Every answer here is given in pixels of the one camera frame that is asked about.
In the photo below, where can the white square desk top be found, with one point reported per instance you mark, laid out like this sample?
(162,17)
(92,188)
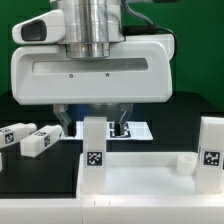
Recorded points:
(142,175)

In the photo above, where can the white left fence piece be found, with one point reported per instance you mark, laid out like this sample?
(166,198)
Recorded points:
(1,165)

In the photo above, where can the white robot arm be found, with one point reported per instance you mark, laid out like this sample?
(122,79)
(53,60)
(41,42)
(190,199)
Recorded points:
(131,22)

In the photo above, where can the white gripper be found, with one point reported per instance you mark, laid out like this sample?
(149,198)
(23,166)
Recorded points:
(66,59)

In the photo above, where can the white marker base sheet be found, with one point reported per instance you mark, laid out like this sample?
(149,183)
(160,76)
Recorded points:
(133,131)

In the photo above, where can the white front fence bar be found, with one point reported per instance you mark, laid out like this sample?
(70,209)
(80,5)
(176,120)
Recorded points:
(149,211)

